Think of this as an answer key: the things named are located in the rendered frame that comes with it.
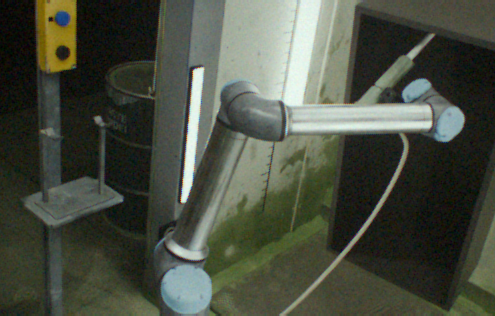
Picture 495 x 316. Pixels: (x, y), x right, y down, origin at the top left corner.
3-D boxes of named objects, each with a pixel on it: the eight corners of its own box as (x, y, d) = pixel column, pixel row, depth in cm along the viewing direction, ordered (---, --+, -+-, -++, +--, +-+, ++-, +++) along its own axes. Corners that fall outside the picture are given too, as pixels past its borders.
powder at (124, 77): (95, 68, 344) (96, 66, 343) (183, 64, 370) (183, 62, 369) (127, 105, 303) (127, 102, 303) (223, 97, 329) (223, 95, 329)
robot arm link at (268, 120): (238, 110, 155) (473, 106, 170) (228, 92, 166) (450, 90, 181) (234, 150, 160) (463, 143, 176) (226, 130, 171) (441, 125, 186)
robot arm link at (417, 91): (437, 85, 179) (454, 113, 185) (419, 71, 189) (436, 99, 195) (411, 104, 180) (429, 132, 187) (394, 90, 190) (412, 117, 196)
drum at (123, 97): (90, 196, 383) (91, 62, 343) (174, 183, 411) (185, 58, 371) (119, 248, 339) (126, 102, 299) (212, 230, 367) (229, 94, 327)
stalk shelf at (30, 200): (89, 178, 251) (89, 175, 250) (123, 201, 239) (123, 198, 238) (19, 201, 229) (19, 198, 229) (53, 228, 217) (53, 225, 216)
